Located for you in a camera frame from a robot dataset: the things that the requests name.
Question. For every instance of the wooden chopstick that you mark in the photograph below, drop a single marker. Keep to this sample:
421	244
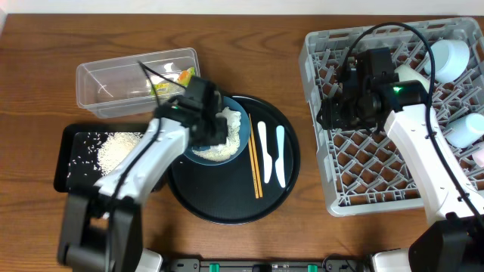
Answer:
252	160
257	165

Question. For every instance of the small white cup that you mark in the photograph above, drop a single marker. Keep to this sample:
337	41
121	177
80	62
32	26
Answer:
465	130

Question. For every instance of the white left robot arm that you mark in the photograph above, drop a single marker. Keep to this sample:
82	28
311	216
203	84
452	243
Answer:
101	229

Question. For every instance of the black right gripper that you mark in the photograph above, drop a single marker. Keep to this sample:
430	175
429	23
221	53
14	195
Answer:
331	111

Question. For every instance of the clear plastic bin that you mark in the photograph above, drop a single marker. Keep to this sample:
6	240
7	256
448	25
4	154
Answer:
121	86

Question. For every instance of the light blue saucer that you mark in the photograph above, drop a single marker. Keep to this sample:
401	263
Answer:
451	59

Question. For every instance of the white plastic knife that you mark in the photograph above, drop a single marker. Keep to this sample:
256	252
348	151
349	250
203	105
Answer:
267	159
279	163

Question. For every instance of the white napkin waste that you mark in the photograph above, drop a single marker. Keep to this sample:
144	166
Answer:
233	122

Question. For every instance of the grey dishwasher rack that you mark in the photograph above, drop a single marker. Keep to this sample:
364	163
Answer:
364	173

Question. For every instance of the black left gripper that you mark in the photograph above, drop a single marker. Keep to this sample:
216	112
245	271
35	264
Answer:
215	131

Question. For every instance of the pale green bowl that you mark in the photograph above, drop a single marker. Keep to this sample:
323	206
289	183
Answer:
410	80

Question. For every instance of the pink cup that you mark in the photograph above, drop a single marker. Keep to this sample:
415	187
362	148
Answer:
478	157

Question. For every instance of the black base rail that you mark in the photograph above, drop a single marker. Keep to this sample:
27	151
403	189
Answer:
332	263

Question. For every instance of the white rice pile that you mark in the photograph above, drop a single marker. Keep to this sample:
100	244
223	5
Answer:
113	151

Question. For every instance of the black square mat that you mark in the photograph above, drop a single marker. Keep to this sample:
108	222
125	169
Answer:
62	183

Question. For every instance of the black round tray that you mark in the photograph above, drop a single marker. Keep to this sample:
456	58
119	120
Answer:
225	193

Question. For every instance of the green orange snack wrapper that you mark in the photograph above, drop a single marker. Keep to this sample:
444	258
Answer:
164	88

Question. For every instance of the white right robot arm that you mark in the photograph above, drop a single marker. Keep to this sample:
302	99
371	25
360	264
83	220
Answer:
454	210

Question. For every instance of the dark blue plate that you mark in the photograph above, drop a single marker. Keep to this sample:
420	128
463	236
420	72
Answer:
223	153

